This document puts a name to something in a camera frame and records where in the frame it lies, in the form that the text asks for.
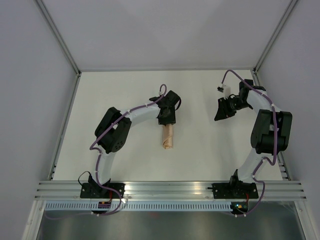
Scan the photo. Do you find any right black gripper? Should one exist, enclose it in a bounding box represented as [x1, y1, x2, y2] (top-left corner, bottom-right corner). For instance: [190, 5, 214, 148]
[214, 96, 251, 121]

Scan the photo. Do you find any peach cloth napkin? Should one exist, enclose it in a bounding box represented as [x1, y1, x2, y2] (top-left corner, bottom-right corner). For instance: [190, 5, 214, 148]
[162, 124, 174, 150]

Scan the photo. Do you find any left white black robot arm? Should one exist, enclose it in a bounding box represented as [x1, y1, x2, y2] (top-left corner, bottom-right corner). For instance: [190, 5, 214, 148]
[89, 90, 182, 198]

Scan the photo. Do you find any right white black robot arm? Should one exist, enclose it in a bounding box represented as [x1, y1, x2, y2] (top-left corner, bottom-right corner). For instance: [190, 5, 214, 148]
[214, 79, 293, 198]

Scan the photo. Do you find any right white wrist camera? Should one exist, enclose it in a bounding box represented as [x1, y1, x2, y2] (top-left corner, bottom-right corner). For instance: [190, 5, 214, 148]
[217, 84, 231, 99]

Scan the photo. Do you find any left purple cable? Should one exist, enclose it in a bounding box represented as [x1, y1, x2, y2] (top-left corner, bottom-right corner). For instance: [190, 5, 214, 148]
[44, 84, 168, 221]

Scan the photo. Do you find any purple cable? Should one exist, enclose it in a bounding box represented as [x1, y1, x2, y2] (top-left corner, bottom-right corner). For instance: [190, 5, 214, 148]
[221, 69, 279, 218]
[44, 84, 168, 221]

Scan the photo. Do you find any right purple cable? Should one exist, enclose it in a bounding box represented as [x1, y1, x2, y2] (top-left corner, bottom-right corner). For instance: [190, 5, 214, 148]
[221, 69, 279, 218]

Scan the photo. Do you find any right aluminium frame post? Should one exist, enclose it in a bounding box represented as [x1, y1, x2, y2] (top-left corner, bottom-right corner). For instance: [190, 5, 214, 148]
[252, 0, 300, 75]

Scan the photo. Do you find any aluminium frame post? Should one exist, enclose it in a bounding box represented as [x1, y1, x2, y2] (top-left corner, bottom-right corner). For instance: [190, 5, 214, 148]
[34, 0, 81, 76]
[252, 0, 300, 75]

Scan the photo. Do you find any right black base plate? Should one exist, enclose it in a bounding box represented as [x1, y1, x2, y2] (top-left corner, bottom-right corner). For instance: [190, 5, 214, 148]
[207, 182, 259, 200]

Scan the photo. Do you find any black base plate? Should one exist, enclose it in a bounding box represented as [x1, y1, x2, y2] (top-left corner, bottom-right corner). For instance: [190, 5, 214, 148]
[80, 182, 125, 200]
[207, 182, 259, 200]

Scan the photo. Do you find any right side aluminium rail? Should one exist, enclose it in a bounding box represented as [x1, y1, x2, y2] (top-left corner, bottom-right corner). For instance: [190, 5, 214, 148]
[251, 69, 292, 181]

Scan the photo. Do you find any aluminium rail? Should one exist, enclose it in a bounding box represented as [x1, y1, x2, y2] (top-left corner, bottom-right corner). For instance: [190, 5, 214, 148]
[46, 72, 82, 181]
[251, 69, 292, 181]
[34, 180, 307, 202]

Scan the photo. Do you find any left side aluminium rail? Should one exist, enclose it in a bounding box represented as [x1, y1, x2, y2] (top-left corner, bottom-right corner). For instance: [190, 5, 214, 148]
[46, 72, 82, 181]

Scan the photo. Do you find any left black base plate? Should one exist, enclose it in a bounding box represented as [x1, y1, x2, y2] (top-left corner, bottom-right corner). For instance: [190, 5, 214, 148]
[80, 182, 125, 200]

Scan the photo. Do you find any left aluminium frame post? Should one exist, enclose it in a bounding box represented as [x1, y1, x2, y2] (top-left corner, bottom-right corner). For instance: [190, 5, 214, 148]
[34, 0, 81, 76]

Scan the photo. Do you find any front aluminium rail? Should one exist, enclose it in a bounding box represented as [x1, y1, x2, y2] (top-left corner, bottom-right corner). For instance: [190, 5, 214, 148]
[34, 180, 307, 202]

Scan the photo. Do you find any white slotted cable duct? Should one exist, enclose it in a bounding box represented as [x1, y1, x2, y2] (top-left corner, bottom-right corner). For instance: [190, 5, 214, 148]
[45, 201, 232, 212]

